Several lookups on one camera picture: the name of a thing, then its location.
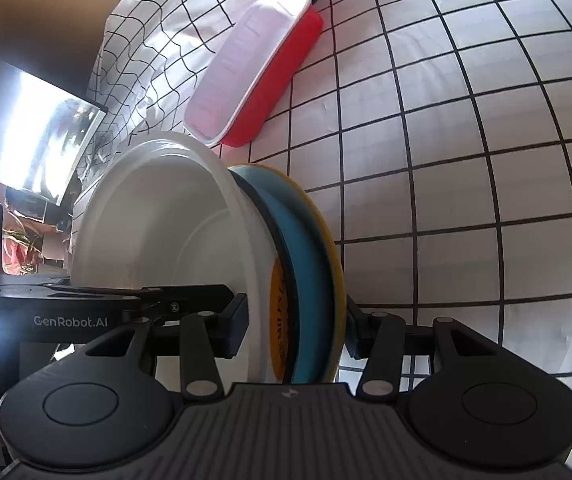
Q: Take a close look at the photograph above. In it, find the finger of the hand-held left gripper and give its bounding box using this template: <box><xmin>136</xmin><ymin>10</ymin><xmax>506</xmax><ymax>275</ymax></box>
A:
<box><xmin>46</xmin><ymin>283</ymin><xmax>235</xmax><ymax>314</ymax></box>

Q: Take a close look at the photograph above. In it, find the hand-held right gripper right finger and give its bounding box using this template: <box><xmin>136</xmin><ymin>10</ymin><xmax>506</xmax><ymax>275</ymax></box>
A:
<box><xmin>345</xmin><ymin>295</ymin><xmax>511</xmax><ymax>399</ymax></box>

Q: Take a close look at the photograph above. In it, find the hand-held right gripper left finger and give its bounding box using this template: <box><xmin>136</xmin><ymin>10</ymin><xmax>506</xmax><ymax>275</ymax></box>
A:
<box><xmin>78</xmin><ymin>294</ymin><xmax>247</xmax><ymax>398</ymax></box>

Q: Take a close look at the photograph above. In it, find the large white bowl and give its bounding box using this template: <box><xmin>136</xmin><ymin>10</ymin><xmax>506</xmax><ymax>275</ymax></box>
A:
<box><xmin>70</xmin><ymin>131</ymin><xmax>267</xmax><ymax>390</ymax></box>

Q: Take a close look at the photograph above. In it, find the blue bowl with white inside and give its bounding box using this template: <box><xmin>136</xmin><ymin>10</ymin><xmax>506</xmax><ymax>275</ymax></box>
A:
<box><xmin>231</xmin><ymin>166</ymin><xmax>334</xmax><ymax>385</ymax></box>

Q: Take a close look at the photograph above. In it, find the pink flowered object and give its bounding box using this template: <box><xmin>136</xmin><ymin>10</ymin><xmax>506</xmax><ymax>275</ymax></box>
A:
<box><xmin>0</xmin><ymin>209</ymin><xmax>49</xmax><ymax>277</ymax></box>

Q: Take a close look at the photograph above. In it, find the black framed monitor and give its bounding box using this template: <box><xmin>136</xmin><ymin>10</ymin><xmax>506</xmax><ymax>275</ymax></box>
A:
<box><xmin>0</xmin><ymin>42</ymin><xmax>110</xmax><ymax>207</ymax></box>

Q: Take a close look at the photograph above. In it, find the black checked white tablecloth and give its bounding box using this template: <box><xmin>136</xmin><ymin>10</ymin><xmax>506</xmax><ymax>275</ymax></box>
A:
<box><xmin>86</xmin><ymin>0</ymin><xmax>572</xmax><ymax>453</ymax></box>

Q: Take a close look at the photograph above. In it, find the red container with white lid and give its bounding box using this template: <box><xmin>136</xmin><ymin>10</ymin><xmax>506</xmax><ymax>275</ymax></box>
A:
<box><xmin>182</xmin><ymin>0</ymin><xmax>325</xmax><ymax>149</ymax></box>

